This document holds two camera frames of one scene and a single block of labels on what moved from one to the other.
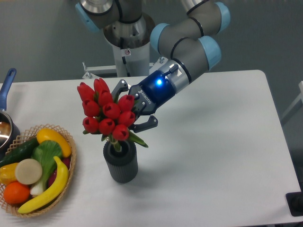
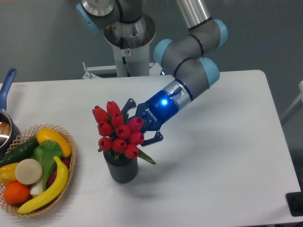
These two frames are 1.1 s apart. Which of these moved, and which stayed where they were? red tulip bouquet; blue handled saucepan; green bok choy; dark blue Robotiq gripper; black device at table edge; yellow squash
Moved: dark blue Robotiq gripper; red tulip bouquet
Stayed: black device at table edge; blue handled saucepan; green bok choy; yellow squash
